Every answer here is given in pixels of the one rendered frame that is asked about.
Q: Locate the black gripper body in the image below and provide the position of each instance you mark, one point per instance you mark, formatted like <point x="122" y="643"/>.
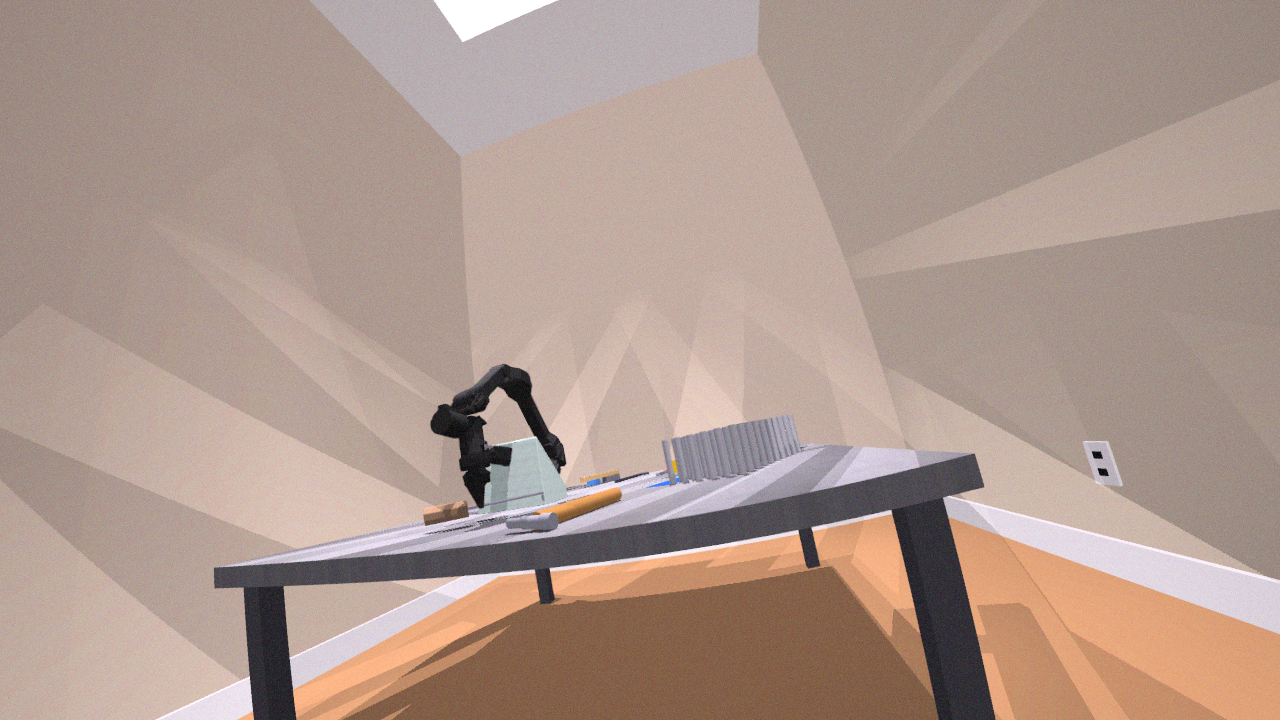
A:
<point x="473" y="458"/>

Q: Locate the small hammer with orange handle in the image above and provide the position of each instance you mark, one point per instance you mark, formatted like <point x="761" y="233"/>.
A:
<point x="549" y="518"/>

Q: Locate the wooden-handled metal rod tool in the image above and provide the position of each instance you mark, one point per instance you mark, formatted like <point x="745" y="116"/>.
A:
<point x="458" y="510"/>

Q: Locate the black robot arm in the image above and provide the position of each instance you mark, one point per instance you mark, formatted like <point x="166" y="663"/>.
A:
<point x="452" y="421"/>

